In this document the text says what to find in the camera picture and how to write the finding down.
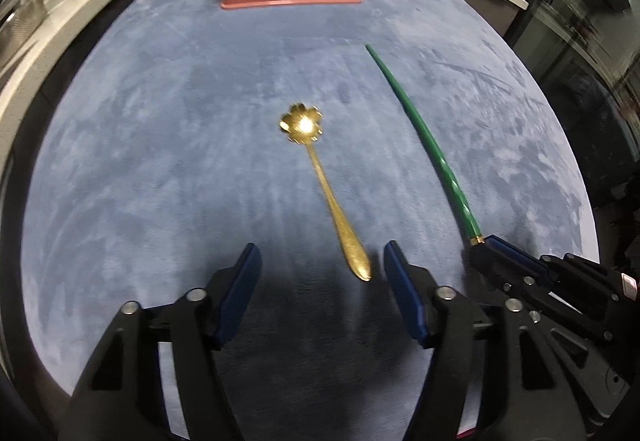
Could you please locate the blue plush table mat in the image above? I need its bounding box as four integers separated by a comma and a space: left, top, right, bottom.
21, 0, 599, 440

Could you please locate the gold flower spoon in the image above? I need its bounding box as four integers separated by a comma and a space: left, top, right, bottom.
279, 103, 372, 282

